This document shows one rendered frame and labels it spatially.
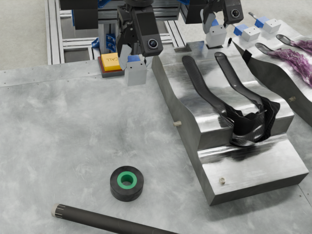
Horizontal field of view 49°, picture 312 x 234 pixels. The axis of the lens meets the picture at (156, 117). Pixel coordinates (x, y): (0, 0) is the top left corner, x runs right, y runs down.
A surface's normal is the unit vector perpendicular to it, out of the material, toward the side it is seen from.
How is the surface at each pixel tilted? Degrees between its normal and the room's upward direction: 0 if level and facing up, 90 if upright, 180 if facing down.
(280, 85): 90
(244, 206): 0
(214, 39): 98
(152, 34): 29
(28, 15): 0
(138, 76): 90
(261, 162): 0
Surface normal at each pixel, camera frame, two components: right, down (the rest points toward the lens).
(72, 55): 0.11, -0.63
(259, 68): -0.82, 0.38
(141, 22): 0.27, -0.20
